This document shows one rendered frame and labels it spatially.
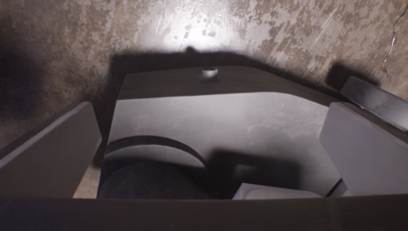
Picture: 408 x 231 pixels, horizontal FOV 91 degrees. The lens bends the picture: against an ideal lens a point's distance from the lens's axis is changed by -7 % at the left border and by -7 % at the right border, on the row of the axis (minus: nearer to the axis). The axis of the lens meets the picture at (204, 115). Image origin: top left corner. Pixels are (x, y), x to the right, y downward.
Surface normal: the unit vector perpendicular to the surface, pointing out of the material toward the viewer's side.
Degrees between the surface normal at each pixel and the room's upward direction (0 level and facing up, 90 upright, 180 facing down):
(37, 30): 0
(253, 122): 0
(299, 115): 0
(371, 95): 79
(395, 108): 49
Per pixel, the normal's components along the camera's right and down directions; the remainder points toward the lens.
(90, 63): 0.19, 0.49
